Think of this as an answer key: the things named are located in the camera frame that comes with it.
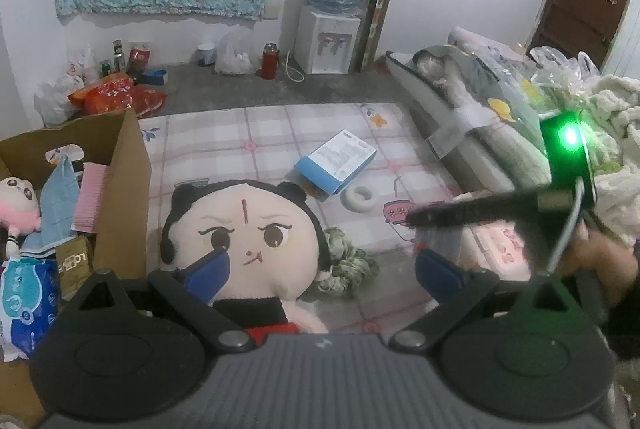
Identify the white plastic bag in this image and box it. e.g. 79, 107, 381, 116
34, 74, 83, 125

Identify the green patterned cloth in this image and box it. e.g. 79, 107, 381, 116
315, 226, 381, 300

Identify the white bag with red logo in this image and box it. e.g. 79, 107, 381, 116
67, 46, 98, 82

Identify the red thermos bottle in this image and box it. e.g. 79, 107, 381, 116
261, 42, 280, 80

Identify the white ring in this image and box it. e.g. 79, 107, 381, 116
341, 186, 379, 212

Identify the crinkled clear plastic bag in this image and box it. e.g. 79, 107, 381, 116
530, 45, 601, 110

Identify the white water dispenser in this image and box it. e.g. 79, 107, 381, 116
294, 4, 362, 75

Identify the blue white wet wipes pack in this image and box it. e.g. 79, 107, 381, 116
0, 256, 61, 362

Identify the black-haired plush doll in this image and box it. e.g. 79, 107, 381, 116
160, 179, 333, 335

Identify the cardboard box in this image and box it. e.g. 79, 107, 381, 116
0, 109, 152, 415

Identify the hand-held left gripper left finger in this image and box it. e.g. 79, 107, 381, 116
65, 246, 253, 354

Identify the light blue towel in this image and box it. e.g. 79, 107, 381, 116
20, 154, 83, 255

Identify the red packet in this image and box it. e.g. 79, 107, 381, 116
127, 42, 151, 75

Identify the pink white plush toy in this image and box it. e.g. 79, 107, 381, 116
0, 176, 43, 260

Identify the olive green carton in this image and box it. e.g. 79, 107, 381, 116
55, 235, 97, 300

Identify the white fluffy blanket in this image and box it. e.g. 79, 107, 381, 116
585, 76, 640, 235

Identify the red snack bag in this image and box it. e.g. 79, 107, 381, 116
67, 74, 168, 117

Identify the patterned folded board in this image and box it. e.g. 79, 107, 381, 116
357, 0, 403, 72

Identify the person's right hand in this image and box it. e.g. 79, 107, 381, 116
560, 226, 638, 310

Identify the grey green rolled quilt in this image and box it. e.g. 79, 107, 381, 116
385, 26, 556, 200

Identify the blue white paper carton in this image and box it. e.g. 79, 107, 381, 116
293, 129, 378, 197

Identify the white power cable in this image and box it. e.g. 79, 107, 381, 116
285, 49, 306, 82

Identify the pink towel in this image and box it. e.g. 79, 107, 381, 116
71, 162, 110, 232

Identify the plaid printed bed sheet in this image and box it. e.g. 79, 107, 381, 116
137, 102, 551, 335

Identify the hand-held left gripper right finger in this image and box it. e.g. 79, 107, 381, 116
389, 248, 581, 354

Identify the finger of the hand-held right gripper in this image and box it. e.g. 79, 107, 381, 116
406, 189, 543, 230

